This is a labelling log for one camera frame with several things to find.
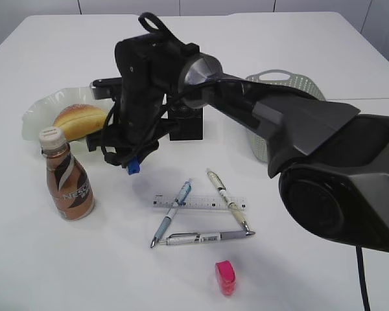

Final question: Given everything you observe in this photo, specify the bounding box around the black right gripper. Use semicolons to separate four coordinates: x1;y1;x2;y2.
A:
86;34;182;168

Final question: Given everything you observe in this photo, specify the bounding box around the golden bread roll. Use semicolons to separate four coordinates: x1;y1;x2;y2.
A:
53;104;108;141

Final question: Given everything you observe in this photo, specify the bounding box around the blue pencil sharpener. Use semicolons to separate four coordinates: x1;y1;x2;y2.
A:
126;157;140;175

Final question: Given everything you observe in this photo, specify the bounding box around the brown Nescafe coffee bottle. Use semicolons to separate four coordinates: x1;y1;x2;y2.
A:
39;126;95;220

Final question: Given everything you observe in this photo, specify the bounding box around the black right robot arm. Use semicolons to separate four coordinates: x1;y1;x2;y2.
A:
88;33;389;253

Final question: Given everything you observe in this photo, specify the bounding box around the black mesh pen holder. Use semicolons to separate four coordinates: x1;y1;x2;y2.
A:
168;101;204;141

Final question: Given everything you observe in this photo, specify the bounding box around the green wavy glass plate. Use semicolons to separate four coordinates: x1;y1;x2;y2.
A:
21;87;113;141

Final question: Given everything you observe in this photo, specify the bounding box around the cream patterned pen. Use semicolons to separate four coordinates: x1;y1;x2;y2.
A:
206;168;251;233

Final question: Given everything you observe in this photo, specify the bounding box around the blue white pen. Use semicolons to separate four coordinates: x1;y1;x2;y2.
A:
150;178;193;249

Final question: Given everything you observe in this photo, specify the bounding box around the grey-green plastic basket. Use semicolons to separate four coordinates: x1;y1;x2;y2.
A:
246;69;326;163

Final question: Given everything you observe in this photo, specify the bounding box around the grey white pen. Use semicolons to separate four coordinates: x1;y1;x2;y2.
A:
159;231;255;246

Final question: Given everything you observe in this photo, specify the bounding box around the pink pencil sharpener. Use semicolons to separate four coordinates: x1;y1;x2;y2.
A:
215;260;236;296

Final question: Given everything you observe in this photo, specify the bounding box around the clear plastic ruler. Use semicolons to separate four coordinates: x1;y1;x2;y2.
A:
152;193;248;212

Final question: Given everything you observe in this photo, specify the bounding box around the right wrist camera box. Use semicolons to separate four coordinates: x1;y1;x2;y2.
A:
89;77;122;101

